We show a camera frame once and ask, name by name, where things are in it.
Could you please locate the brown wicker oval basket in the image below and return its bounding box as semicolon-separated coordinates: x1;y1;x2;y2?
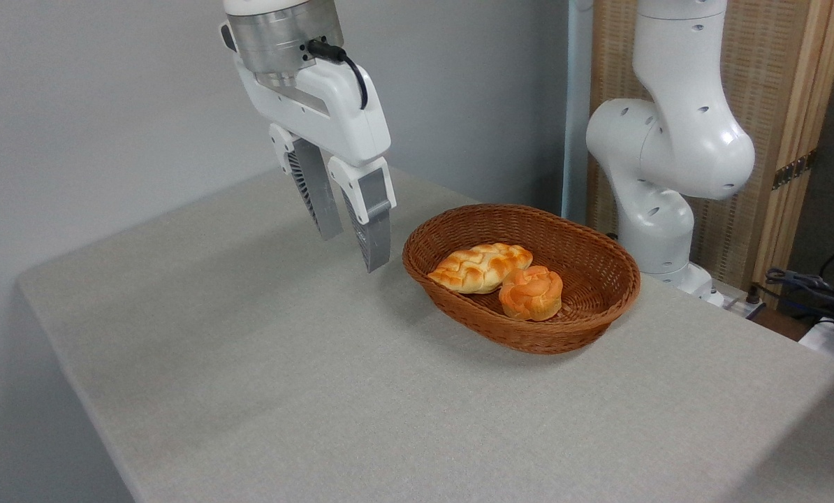
402;203;641;355

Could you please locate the metal screen hinge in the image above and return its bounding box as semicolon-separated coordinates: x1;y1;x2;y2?
772;150;817;191

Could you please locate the braided golden bread loaf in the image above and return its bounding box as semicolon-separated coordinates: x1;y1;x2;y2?
427;242;534;295

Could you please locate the round orange bread bun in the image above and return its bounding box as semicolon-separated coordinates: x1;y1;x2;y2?
498;265;564;322

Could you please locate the light grey vertical pole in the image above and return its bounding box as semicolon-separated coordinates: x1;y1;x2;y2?
562;0;594;226

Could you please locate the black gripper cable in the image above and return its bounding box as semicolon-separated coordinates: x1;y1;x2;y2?
307;39;370;111

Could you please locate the grey tablecloth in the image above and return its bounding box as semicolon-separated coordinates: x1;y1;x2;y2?
17;163;834;503

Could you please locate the grey cable bundle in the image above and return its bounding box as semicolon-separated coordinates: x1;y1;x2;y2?
764;268;834;316

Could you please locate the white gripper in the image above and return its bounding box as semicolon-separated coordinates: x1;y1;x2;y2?
233;54;397;274

